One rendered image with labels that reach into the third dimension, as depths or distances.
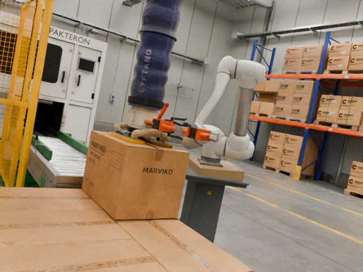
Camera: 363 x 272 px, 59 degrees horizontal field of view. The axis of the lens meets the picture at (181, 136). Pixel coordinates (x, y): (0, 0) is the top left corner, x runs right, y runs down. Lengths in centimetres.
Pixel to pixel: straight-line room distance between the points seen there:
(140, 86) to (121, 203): 69
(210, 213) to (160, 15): 149
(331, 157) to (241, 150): 838
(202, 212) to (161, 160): 87
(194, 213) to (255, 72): 114
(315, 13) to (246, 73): 1030
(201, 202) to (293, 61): 837
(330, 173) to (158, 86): 915
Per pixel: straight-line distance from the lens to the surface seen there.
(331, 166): 1071
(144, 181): 177
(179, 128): 159
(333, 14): 1205
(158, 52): 195
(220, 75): 221
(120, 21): 1216
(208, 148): 249
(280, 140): 1026
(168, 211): 191
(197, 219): 255
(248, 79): 225
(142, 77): 194
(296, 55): 1049
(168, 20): 199
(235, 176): 247
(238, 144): 243
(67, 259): 135
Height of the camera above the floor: 115
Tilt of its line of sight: 4 degrees down
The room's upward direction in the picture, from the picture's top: 11 degrees clockwise
